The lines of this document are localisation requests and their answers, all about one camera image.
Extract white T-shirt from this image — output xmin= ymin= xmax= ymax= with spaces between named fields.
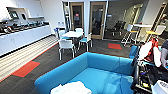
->
xmin=49 ymin=80 xmax=93 ymax=94

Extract white chair blue seat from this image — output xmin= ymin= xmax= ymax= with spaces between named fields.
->
xmin=57 ymin=29 xmax=68 ymax=41
xmin=77 ymin=32 xmax=94 ymax=53

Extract white dining table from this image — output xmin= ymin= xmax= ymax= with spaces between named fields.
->
xmin=62 ymin=30 xmax=85 ymax=51

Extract blue sofa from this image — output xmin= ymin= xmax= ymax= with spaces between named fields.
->
xmin=33 ymin=51 xmax=140 ymax=94

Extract wooden framed glass door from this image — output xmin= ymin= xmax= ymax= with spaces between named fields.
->
xmin=68 ymin=2 xmax=86 ymax=35
xmin=88 ymin=1 xmax=108 ymax=41

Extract dark office chair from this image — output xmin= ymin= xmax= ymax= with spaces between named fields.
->
xmin=110 ymin=20 xmax=124 ymax=37

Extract white high table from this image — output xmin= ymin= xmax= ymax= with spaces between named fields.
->
xmin=121 ymin=22 xmax=153 ymax=47

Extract white kitchen base cabinets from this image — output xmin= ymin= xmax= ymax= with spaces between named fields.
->
xmin=0 ymin=24 xmax=53 ymax=56

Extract yellow bar stool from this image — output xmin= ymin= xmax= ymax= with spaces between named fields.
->
xmin=144 ymin=24 xmax=166 ymax=43

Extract person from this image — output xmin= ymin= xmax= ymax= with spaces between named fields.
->
xmin=159 ymin=39 xmax=168 ymax=70

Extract white rounded device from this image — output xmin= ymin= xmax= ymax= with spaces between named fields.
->
xmin=151 ymin=79 xmax=168 ymax=94

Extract white kitchen wall cabinets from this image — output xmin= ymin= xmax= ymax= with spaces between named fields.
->
xmin=0 ymin=0 xmax=46 ymax=20

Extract dark wall-mounted appliance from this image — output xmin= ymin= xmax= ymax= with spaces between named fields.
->
xmin=9 ymin=10 xmax=21 ymax=21

